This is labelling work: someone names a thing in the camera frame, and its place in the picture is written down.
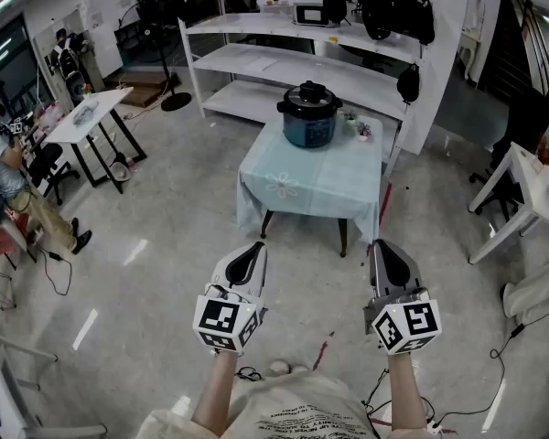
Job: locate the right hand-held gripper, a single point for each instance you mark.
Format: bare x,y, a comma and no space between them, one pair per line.
407,325

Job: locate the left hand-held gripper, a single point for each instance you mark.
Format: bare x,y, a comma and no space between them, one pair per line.
219,318

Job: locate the blue pressure cooker pot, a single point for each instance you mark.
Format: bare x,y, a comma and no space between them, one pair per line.
308,133

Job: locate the black silver cooker lid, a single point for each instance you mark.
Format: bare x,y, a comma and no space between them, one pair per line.
308,94

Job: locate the person's right forearm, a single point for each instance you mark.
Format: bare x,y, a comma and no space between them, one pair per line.
405,391

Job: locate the person's left forearm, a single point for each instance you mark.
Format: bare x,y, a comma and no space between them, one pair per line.
212,391

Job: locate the small dark-legged table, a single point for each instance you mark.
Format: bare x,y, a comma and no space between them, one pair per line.
343,238

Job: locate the person's right shoe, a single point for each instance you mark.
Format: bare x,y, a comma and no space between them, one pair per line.
301,370

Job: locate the light blue tablecloth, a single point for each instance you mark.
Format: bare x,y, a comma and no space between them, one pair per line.
311,176

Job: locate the pink potted plant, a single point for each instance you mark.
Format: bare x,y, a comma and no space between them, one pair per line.
363,131

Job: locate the person's cream shirt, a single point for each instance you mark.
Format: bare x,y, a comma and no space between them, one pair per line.
302,410

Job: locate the white pink bowl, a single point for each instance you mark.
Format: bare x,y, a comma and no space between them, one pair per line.
120,172

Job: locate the white power strip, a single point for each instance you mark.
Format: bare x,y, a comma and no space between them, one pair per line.
434,425

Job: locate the white desk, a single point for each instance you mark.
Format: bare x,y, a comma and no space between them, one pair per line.
526,185

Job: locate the green potted plant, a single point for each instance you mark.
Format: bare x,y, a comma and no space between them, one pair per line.
350,118

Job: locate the black standing fan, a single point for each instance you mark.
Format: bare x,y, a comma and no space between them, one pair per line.
176,102

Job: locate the small black hanging bag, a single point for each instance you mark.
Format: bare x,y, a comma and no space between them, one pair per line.
408,85

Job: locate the black office chair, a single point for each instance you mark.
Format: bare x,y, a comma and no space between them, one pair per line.
46,163
521,121

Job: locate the white shelving rack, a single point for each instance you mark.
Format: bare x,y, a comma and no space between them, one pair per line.
274,67

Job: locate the brown wooden box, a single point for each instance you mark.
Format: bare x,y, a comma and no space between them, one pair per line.
142,87

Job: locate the gray cloth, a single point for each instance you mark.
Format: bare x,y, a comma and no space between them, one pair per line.
84,113

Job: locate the white table black legs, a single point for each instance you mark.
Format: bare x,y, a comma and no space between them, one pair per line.
64,131

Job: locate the small pink flower vase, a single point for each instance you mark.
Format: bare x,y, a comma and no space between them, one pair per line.
87,90

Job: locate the dark staircase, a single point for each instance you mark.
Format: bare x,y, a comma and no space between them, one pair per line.
508,53

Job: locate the medium black hanging bag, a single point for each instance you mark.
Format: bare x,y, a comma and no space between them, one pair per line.
421,21

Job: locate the large black backpack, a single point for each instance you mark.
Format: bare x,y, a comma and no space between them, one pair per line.
382,14

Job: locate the white black microwave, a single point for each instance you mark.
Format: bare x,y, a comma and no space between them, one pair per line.
311,15

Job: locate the tall black backpack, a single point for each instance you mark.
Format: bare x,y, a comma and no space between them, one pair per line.
334,0

